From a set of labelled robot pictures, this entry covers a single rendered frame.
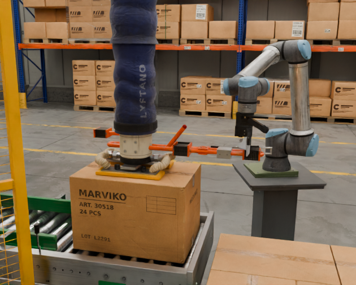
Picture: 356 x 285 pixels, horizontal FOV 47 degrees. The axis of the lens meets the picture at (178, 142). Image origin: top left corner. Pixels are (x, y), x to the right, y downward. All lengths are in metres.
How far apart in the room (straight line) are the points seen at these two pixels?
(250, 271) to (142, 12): 1.32
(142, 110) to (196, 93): 7.32
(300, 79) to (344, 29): 6.60
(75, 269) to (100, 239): 0.19
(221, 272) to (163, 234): 0.33
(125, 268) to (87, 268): 0.20
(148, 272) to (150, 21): 1.17
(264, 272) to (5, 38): 1.55
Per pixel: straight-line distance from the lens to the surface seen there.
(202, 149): 2.02
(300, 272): 2.11
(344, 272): 2.19
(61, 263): 2.13
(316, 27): 9.07
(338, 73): 10.44
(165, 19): 9.35
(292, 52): 2.54
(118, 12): 1.99
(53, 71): 12.08
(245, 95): 1.94
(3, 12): 1.85
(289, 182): 2.69
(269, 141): 2.75
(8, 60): 1.84
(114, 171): 2.07
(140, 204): 2.00
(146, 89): 2.01
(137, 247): 2.11
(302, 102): 2.60
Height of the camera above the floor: 1.59
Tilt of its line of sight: 14 degrees down
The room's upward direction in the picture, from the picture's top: straight up
